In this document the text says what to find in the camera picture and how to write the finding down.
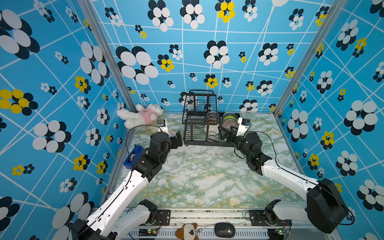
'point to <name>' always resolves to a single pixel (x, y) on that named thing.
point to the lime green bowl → (230, 117)
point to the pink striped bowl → (228, 123)
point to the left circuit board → (148, 232)
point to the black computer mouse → (224, 229)
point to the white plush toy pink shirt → (141, 116)
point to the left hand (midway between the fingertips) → (173, 130)
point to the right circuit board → (276, 233)
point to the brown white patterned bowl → (212, 118)
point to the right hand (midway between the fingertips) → (227, 126)
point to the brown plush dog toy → (187, 232)
